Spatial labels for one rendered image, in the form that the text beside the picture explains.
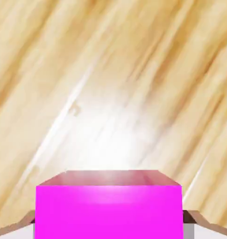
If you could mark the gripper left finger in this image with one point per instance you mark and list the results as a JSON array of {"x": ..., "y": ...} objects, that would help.
[{"x": 16, "y": 228}]

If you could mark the small magenta cube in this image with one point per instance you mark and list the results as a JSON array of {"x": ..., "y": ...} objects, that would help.
[{"x": 108, "y": 211}]

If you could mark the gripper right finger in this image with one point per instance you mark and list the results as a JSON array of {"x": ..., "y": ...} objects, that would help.
[{"x": 203, "y": 226}]

